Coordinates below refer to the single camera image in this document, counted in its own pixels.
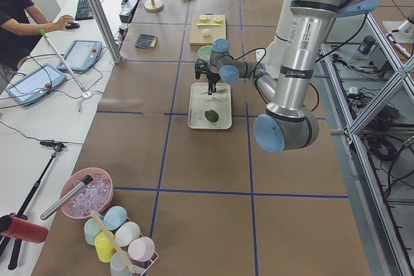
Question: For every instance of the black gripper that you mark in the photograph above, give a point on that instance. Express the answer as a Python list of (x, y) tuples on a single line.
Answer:
[(213, 79)]

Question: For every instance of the white ceramic soup spoon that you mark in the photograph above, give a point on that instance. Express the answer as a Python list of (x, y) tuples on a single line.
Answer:
[(219, 95)]

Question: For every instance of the white round bun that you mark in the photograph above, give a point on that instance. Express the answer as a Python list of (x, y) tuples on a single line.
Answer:
[(206, 33)]

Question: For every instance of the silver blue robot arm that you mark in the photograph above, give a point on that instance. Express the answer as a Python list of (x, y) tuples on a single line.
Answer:
[(304, 25)]

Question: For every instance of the mint green bowl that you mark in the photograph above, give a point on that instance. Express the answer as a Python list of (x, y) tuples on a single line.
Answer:
[(204, 53)]

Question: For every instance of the pink bowl with ice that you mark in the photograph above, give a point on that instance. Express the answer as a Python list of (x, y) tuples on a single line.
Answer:
[(95, 196)]

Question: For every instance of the white plastic tray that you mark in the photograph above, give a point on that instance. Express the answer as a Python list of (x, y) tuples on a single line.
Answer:
[(198, 104)]

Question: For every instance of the green avocado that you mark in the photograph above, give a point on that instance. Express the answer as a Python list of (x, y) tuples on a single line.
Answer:
[(211, 115)]

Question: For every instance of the wooden cutting board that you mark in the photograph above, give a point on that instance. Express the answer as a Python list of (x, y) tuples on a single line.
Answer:
[(196, 38)]

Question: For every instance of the yellow banana strip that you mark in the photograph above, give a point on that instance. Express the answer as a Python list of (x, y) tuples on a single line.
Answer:
[(209, 25)]

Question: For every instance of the lemon slice right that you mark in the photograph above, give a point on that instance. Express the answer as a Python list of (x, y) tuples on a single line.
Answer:
[(218, 19)]

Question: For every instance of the black notebook with yellow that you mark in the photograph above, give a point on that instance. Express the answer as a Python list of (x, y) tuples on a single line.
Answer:
[(146, 41)]

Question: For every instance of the wooden stand with round base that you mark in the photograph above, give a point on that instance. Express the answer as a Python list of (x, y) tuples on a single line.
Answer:
[(153, 6)]

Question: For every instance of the black power strip box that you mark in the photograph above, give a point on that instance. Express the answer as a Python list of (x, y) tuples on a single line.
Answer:
[(128, 11)]

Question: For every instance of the far blue teach pendant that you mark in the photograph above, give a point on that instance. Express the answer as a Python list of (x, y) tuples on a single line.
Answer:
[(82, 54)]

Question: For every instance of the blue teach pendant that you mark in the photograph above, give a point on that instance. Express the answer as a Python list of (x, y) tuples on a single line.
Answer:
[(35, 85), (82, 54)]

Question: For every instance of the black keyboard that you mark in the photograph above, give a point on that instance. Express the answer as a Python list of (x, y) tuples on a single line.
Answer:
[(83, 11)]

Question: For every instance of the black computer mouse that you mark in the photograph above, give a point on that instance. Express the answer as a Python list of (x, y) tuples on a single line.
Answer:
[(72, 26)]

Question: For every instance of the light blue cup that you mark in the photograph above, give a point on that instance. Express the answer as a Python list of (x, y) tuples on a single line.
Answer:
[(115, 217)]

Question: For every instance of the black tripod stick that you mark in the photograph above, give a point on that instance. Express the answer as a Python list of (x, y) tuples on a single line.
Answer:
[(57, 147)]

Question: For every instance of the white cup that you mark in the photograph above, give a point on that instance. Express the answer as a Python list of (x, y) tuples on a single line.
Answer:
[(127, 233)]

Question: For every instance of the pink cup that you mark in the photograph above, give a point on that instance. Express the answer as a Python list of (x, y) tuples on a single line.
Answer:
[(141, 249)]

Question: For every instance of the white rod with green tip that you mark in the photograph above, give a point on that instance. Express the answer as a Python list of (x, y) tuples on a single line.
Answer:
[(62, 65)]

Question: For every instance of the wooden stick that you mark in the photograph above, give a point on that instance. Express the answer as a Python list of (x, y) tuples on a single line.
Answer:
[(131, 267)]

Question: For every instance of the mint green cup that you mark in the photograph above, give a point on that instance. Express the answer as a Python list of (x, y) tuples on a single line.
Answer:
[(91, 229)]

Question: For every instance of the yellow cup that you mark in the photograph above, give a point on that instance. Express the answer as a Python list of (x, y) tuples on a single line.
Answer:
[(104, 248)]

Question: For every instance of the near blue teach pendant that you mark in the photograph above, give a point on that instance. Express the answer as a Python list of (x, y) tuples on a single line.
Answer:
[(35, 85)]

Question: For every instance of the person in black shirt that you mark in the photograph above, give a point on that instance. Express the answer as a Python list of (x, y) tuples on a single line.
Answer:
[(21, 23)]

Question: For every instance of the translucent grey cup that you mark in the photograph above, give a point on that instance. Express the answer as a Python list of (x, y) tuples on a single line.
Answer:
[(118, 266)]

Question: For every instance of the red cylinder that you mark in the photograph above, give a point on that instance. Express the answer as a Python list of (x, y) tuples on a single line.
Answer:
[(15, 227)]

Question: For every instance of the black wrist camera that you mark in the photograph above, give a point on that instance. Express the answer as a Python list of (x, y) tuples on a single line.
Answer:
[(200, 68)]

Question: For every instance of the aluminium frame post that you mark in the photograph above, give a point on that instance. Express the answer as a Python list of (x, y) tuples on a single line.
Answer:
[(105, 30)]

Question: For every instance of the aluminium frame rail right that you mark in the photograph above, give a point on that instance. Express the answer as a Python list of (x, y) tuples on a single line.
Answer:
[(369, 92)]

